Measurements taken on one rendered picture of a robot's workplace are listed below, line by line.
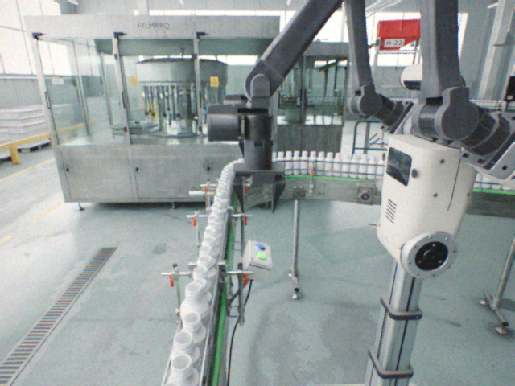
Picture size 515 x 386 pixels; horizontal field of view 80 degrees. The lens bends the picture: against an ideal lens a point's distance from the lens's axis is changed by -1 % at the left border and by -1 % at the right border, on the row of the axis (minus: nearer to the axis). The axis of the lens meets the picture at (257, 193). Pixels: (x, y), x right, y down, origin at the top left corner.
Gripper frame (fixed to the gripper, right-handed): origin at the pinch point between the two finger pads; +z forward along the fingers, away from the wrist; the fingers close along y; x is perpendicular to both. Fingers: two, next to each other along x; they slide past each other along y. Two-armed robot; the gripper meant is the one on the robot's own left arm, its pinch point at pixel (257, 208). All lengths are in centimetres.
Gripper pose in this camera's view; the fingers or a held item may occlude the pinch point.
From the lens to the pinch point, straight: 66.4
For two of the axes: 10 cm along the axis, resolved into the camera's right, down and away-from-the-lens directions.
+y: 10.0, 0.0, 0.2
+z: -0.1, 9.4, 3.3
